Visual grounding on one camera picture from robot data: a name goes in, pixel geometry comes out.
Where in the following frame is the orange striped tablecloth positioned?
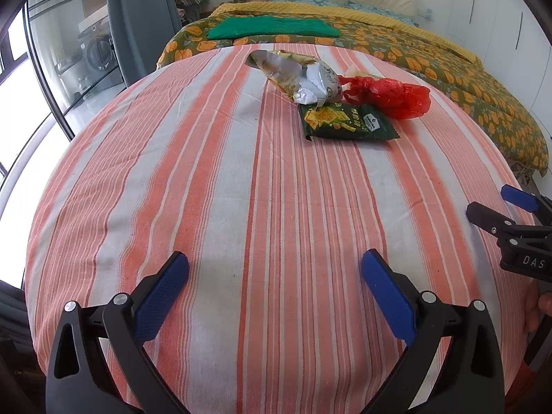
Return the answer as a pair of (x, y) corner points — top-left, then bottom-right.
(23, 42), (535, 414)

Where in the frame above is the yellow blanket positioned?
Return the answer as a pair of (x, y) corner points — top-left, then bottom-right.
(209, 1), (483, 65)

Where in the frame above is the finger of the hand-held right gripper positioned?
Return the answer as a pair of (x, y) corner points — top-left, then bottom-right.
(501, 185), (552, 225)
(466, 202), (529, 248)

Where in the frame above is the green snack packet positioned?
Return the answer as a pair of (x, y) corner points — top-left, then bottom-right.
(298, 102), (401, 142)

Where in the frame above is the bed with floral bedspread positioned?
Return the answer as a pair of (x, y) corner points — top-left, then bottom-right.
(156, 15), (549, 177)

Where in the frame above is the grey blue curtain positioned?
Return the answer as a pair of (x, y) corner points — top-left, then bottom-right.
(106, 0), (182, 87)

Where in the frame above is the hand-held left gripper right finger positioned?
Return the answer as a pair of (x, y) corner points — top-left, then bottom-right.
(361, 249), (505, 414)

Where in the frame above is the white wardrobe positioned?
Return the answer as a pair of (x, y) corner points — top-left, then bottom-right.
(440, 0), (552, 147)

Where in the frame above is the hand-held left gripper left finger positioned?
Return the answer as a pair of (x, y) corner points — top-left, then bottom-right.
(45, 251), (190, 414)

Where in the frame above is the black framed glass door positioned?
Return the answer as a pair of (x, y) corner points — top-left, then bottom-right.
(23, 0), (126, 141)

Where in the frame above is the person's right hand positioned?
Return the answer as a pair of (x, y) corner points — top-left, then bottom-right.
(523, 287), (552, 336)

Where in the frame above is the grey washing machine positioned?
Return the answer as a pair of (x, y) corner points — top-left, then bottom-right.
(78, 19), (124, 91)

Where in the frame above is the green folded cloth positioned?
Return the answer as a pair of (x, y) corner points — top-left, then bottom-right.
(206, 15), (339, 39)

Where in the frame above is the red plastic bag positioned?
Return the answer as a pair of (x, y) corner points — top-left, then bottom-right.
(336, 75), (432, 119)

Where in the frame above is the black window frame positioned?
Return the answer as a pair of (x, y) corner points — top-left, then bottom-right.
(0, 0), (70, 182)

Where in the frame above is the silver snack bag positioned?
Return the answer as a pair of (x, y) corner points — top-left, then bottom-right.
(245, 49), (346, 106)

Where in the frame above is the cream paper scrap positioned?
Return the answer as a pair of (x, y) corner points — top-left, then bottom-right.
(345, 65), (380, 80)

